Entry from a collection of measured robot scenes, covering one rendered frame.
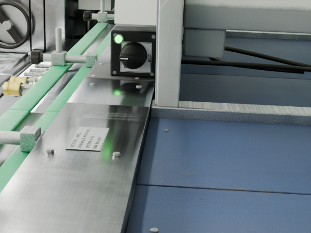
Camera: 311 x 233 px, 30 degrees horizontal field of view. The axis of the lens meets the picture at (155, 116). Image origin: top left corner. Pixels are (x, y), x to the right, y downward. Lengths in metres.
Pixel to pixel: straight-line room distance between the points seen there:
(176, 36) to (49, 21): 1.89
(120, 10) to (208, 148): 0.23
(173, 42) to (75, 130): 0.18
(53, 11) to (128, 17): 1.83
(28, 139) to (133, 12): 0.24
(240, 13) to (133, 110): 0.20
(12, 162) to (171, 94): 0.27
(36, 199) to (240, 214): 0.19
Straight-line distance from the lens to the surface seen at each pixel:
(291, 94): 1.03
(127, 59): 0.95
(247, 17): 0.82
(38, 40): 2.67
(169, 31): 0.78
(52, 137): 0.71
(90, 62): 1.14
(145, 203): 0.58
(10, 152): 0.72
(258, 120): 0.86
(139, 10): 0.82
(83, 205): 0.54
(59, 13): 2.63
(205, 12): 0.81
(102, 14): 1.73
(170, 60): 0.80
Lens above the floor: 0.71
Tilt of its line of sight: 2 degrees up
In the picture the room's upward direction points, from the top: 87 degrees counter-clockwise
